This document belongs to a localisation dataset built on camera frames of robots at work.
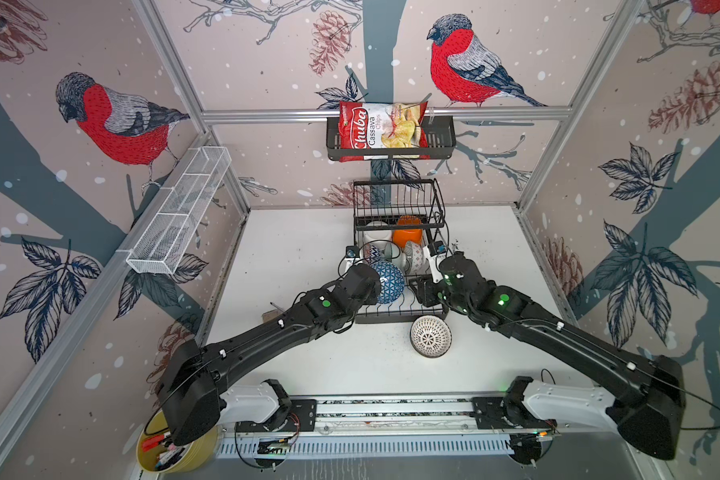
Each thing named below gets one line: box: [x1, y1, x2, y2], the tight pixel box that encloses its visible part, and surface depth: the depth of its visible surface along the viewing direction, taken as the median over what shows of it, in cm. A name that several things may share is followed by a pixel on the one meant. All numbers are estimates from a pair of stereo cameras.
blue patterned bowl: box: [371, 260, 405, 304], surface depth 83 cm
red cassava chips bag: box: [339, 101, 430, 163], surface depth 90 cm
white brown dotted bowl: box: [410, 315, 453, 358], surface depth 85 cm
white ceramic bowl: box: [363, 221, 392, 245], surface depth 106 cm
